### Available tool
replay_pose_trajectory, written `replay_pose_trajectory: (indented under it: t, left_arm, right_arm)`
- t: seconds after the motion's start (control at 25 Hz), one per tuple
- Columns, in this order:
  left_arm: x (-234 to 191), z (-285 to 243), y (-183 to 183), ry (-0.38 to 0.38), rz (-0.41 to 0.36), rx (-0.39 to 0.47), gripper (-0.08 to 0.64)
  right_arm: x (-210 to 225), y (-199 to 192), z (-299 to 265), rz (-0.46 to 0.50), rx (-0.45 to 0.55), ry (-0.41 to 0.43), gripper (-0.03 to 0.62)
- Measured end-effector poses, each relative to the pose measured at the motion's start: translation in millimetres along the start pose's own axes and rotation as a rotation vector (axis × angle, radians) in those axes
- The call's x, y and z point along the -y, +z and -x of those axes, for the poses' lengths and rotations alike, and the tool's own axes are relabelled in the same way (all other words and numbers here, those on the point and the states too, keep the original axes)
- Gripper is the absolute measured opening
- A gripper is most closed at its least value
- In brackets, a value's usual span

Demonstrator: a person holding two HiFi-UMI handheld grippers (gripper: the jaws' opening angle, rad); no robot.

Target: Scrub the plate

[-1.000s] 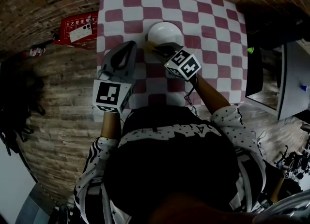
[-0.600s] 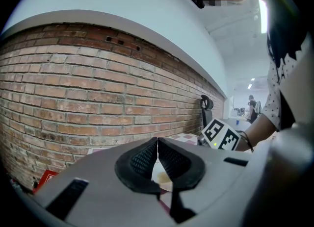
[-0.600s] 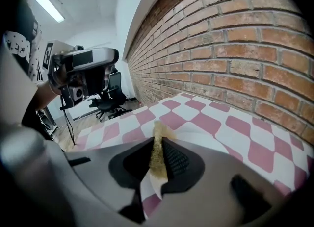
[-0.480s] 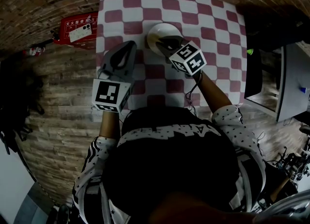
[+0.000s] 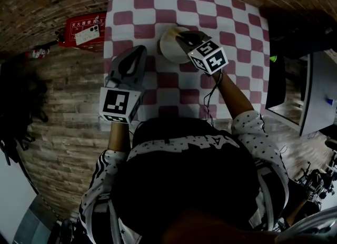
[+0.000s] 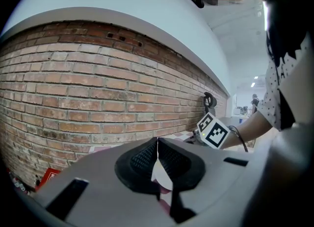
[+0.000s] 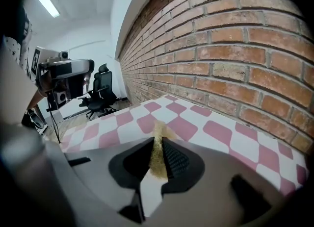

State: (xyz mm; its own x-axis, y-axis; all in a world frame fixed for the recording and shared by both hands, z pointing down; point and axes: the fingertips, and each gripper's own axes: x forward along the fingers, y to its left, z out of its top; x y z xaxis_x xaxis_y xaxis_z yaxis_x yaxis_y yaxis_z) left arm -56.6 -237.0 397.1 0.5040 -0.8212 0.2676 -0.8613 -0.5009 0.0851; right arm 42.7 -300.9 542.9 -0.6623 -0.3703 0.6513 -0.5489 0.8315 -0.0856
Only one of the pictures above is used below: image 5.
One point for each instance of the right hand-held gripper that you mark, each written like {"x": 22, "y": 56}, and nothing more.
{"x": 210, "y": 58}

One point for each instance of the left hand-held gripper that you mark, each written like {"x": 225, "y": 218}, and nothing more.
{"x": 116, "y": 104}

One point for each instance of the white plate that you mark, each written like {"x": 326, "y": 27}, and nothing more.
{"x": 169, "y": 49}

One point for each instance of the person's left forearm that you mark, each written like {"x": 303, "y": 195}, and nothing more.
{"x": 118, "y": 137}

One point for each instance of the person's right forearm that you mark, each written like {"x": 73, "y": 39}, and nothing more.
{"x": 231, "y": 95}

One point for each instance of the pink white checkered tablecloth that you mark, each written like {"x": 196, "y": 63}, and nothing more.
{"x": 168, "y": 79}

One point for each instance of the white phone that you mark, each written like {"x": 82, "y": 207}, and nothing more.
{"x": 87, "y": 35}

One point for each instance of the red fire extinguisher box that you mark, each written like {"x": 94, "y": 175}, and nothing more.
{"x": 79, "y": 21}

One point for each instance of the small green plastic piece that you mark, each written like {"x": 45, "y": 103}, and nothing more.
{"x": 273, "y": 58}

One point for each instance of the black desk chair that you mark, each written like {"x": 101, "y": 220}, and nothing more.
{"x": 275, "y": 85}

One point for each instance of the black jacket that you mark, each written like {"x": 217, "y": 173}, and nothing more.
{"x": 295, "y": 32}

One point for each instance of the black wheeled chair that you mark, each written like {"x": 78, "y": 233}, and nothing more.
{"x": 18, "y": 111}

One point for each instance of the person's black star-print shirt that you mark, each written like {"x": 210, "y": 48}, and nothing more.
{"x": 184, "y": 185}

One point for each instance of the grey white desk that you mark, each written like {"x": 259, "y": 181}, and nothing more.
{"x": 318, "y": 92}

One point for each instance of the blue cup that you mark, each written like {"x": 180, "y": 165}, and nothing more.
{"x": 330, "y": 101}

